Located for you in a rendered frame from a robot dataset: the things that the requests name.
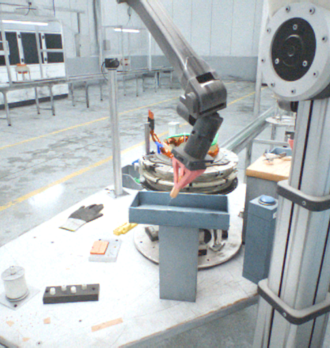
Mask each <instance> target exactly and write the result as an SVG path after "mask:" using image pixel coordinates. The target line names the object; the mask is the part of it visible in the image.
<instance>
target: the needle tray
mask: <svg viewBox="0 0 330 348"><path fill-rule="evenodd" d="M170 194H171V192H154V191H142V190H138V191H137V192H136V193H135V196H134V197H133V200H132V201H131V204H130V205H129V206H128V207H127V209H128V211H129V223H133V224H152V225H153V226H159V298H160V299H168V300H174V301H182V302H196V294H197V272H198V255H199V229H200V228H202V229H213V230H229V220H230V208H229V196H228V195H215V194H191V193H178V194H177V196H176V197H175V198H173V199H171V195H170ZM170 201H171V202H170ZM169 202H170V203H169ZM168 205H169V206H168ZM167 206H168V207H167Z"/></svg>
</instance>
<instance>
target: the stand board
mask: <svg viewBox="0 0 330 348"><path fill-rule="evenodd" d="M265 159H266V156H263V155H262V156H261V157H259V159H258V160H257V161H255V162H254V163H253V164H252V165H250V166H249V167H248V168H246V176H251V177H257V178H261V179H268V180H272V181H282V180H286V179H288V177H289V170H290V165H291V162H290V161H287V160H280V159H274V165H270V164H265V161H263V162H262V160H265Z"/></svg>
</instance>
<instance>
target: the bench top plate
mask: <svg viewBox="0 0 330 348"><path fill-rule="evenodd" d="M106 188H108V189H109V190H113V189H114V183H112V184H110V185H109V186H108V187H106ZM122 189H123V190H125V191H127V192H129V193H131V196H126V197H123V198H120V199H118V200H116V201H115V200H114V199H113V198H112V197H110V196H108V195H107V194H106V192H111V191H109V190H105V188H104V189H102V190H100V191H98V192H96V193H95V194H93V195H91V196H90V197H88V198H85V199H84V200H83V201H81V202H79V203H78V204H76V205H74V206H73V207H70V208H69V209H71V208H72V209H75V208H76V207H78V206H79V205H81V204H82V203H84V202H86V201H88V200H90V198H93V199H94V200H98V201H104V202H107V203H113V204H117V205H121V206H120V207H119V208H117V210H115V211H113V212H112V213H111V214H109V215H108V216H107V217H106V218H104V219H103V220H101V221H100V222H98V223H97V224H95V225H94V226H93V227H92V228H90V226H85V225H81V226H80V227H79V229H77V230H76V231H75V232H71V231H67V230H66V231H65V232H63V233H59V232H55V231H53V230H50V229H51V228H54V227H55V226H57V225H59V224H56V223H54V224H51V225H50V226H49V227H47V228H44V227H42V226H41V225H42V224H40V225H39V226H37V227H35V228H33V229H31V230H29V231H28V232H27V233H25V234H23V235H22V236H20V237H18V238H17V239H14V240H12V241H10V242H9V243H7V244H5V245H3V246H2V247H0V293H2V292H3V291H4V286H3V280H2V278H1V273H2V272H3V271H4V270H6V269H8V268H9V267H11V266H12V265H13V266H21V267H23V268H24V269H25V273H24V275H25V279H26V283H27V284H29V285H32V286H33V287H36V288H38V289H40V292H39V293H37V294H36V295H35V296H34V297H33V298H32V299H30V301H28V302H27V303H26V304H24V305H22V306H21V307H20V308H19V309H17V310H13V309H10V308H8V307H6V306H3V305H2V304H0V340H1V341H4V342H6V343H7V344H9V345H11V346H13V347H15V348H125V347H128V346H131V345H134V344H137V343H140V342H142V341H145V340H148V339H149V338H151V337H154V336H157V335H159V334H162V333H164V332H169V331H170V330H173V329H176V328H179V327H182V326H185V325H187V324H190V323H193V322H194V321H198V320H200V319H202V318H204V317H207V316H209V315H213V314H215V313H218V312H221V311H224V310H227V309H230V308H232V307H235V306H237V305H240V304H242V303H243V302H247V301H249V300H252V299H254V298H258V297H259V294H258V292H257V287H258V285H257V284H255V283H253V282H251V281H249V280H247V279H245V278H244V277H242V269H243V262H244V248H245V245H241V247H240V250H239V251H238V252H237V253H236V254H235V255H234V256H233V257H232V258H230V259H229V260H227V261H225V262H221V263H220V264H216V265H213V266H206V267H200V268H198V272H197V294H196V302H182V301H174V300H168V299H160V298H159V279H158V278H159V263H158V262H155V261H153V260H151V259H149V258H147V257H146V256H145V255H143V254H142V252H140V251H139V250H138V249H137V248H136V246H135V244H134V240H133V234H134V231H135V229H136V227H137V226H136V227H135V228H134V229H132V230H130V231H129V232H127V233H126V234H121V235H120V236H117V235H115V234H113V229H116V228H117V227H119V225H120V224H121V223H123V222H124V221H126V222H127V223H129V211H128V209H127V207H128V206H129V205H130V204H131V201H132V200H133V197H134V196H135V193H136V192H137V190H132V189H129V188H122ZM245 191H246V184H242V183H239V184H238V187H237V189H235V190H234V191H233V192H231V193H229V194H227V195H228V196H229V208H230V220H229V221H230V222H231V223H232V224H235V225H236V227H237V229H238V230H239V231H240V233H241V235H242V222H243V218H241V217H238V215H239V212H240V209H241V208H242V207H244V200H245ZM66 210H68V209H66ZM66 210H64V211H63V212H65V211H66ZM63 212H61V213H59V214H58V215H57V216H55V217H53V218H51V219H49V220H48V221H46V222H49V221H50V220H52V219H54V218H56V217H58V216H59V215H60V214H62V213H63ZM46 222H44V223H43V224H45V223H46ZM118 222H119V223H118ZM114 226H115V227H114ZM96 228H97V229H96ZM102 229H103V230H102ZM32 231H33V232H32ZM97 237H109V238H122V243H121V246H120V250H119V253H118V257H117V260H116V262H89V261H88V256H89V254H90V250H91V249H92V246H93V243H94V242H95V239H96V238H97ZM71 258H73V259H71ZM78 263H79V264H78ZM72 264H73V265H72ZM137 264H138V265H137ZM66 268H70V269H69V270H66ZM83 283H85V284H90V283H100V294H99V301H88V302H68V303H57V304H44V303H43V302H42V296H43V293H44V290H46V286H56V285H64V284H65V285H78V284H83ZM36 312H37V313H36ZM30 313H31V314H30ZM35 315H36V316H35ZM11 316H12V317H11ZM20 316H22V317H20ZM6 317H8V318H6ZM49 317H50V323H48V324H44V319H46V318H49ZM119 317H121V318H122V319H123V322H124V323H121V324H117V325H115V326H111V327H109V328H104V329H102V330H98V331H96V332H92V330H91V327H92V326H96V325H99V324H102V323H103V322H105V321H110V320H113V319H116V318H119ZM29 318H30V319H29ZM1 319H2V320H1ZM17 320H18V321H17ZM32 320H33V321H32ZM7 321H12V322H14V324H13V325H12V326H11V327H9V326H8V325H7V324H6V322H7ZM21 321H22V322H21ZM38 322H39V323H38ZM30 323H31V324H30ZM54 324H56V325H54ZM20 325H22V326H20ZM27 325H28V326H27ZM32 326H33V327H32ZM26 328H27V329H26ZM16 330H17V331H16ZM22 338H30V339H29V340H28V341H26V342H23V340H22Z"/></svg>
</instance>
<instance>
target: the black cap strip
mask: <svg viewBox="0 0 330 348"><path fill-rule="evenodd" d="M71 287H75V288H76V292H75V293H74V294H72V293H71ZM51 288H54V289H55V294H54V295H51V291H50V289H51ZM66 288H67V289H66V290H65V291H62V290H61V285H56V286H46V290H44V293H43V296H42V302H43V303H44V305H46V304H57V303H68V302H88V301H99V294H100V283H90V284H86V289H85V290H83V289H82V284H78V285H66Z"/></svg>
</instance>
